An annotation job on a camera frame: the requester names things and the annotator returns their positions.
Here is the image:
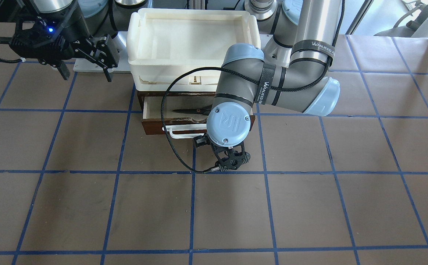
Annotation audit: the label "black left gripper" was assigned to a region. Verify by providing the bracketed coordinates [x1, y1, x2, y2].
[193, 134, 250, 173]

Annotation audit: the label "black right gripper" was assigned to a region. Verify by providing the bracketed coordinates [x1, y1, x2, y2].
[9, 0, 120, 82]

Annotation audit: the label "grey orange scissors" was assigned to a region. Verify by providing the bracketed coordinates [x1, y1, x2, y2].
[172, 105, 212, 116]

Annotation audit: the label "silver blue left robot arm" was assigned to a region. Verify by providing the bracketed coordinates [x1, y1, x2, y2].
[195, 0, 345, 173]

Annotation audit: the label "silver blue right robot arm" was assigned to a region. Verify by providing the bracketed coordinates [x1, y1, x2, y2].
[9, 0, 148, 82]

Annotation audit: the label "dark wooden cabinet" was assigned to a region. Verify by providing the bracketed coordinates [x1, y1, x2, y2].
[136, 91, 215, 112]

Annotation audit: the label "white plastic tray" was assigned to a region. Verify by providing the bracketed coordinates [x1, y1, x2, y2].
[126, 8, 261, 92]

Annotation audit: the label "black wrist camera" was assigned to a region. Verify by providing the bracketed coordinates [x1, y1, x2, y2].
[0, 15, 74, 65]

